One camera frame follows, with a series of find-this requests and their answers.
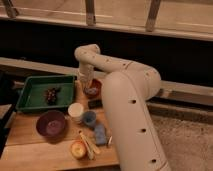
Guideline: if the blue sponge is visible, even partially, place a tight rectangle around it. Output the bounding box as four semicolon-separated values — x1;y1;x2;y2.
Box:
94;124;107;146

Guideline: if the green plastic tray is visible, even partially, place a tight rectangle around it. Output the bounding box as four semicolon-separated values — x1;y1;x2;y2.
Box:
16;75;75;113

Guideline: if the grey towel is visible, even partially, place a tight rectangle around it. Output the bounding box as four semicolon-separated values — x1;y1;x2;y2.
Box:
84;87;98;95

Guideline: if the red bowl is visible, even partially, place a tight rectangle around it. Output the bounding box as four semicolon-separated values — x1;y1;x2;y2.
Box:
83;79;102;98

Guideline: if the red yellow apple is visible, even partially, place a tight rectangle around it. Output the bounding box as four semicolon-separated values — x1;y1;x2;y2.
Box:
70;140;87;159

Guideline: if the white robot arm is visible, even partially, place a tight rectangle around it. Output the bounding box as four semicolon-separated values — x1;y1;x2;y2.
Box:
74;44;171;171

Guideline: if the dark grape bunch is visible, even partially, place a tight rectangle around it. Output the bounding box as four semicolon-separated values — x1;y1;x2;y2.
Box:
45;87;60;105

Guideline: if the wooden spatula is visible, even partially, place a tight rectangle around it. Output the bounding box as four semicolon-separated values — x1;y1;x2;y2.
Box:
79;131;101;160

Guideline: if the purple bowl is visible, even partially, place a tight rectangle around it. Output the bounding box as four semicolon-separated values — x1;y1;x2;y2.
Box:
36;110;67;139

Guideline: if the dark brown block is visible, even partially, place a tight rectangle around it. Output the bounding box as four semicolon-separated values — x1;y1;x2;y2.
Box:
88;99;102;109

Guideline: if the white cup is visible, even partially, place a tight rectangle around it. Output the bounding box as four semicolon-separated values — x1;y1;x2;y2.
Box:
68;103;84;122

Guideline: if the blue cup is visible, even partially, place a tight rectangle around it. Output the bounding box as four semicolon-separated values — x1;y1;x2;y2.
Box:
82;111;96;128

